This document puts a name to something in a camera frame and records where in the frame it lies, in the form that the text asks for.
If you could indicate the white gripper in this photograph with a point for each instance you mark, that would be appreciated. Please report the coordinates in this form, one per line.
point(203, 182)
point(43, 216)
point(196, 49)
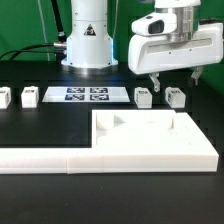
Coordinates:
point(151, 51)

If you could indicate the white square tabletop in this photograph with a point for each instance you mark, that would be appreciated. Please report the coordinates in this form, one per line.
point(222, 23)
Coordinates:
point(139, 128)

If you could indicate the white sheet with AprilTags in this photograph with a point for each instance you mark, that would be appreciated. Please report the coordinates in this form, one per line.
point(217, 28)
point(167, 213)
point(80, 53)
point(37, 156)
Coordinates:
point(86, 94)

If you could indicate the white L-shaped obstacle fence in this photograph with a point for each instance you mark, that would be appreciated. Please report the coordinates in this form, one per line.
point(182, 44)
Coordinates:
point(199, 156)

